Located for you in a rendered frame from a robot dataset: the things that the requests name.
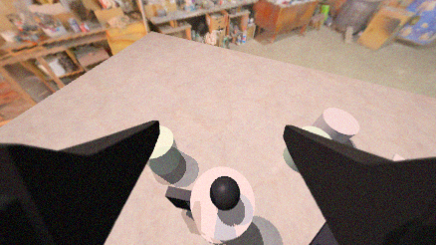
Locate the black-knobbed coffee plunger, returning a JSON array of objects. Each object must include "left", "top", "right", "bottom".
[{"left": 165, "top": 166, "right": 255, "bottom": 243}]

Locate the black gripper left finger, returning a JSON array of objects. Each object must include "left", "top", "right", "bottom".
[{"left": 0, "top": 121, "right": 160, "bottom": 245}]

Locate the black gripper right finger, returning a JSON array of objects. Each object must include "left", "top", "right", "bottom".
[{"left": 283, "top": 124, "right": 436, "bottom": 245}]

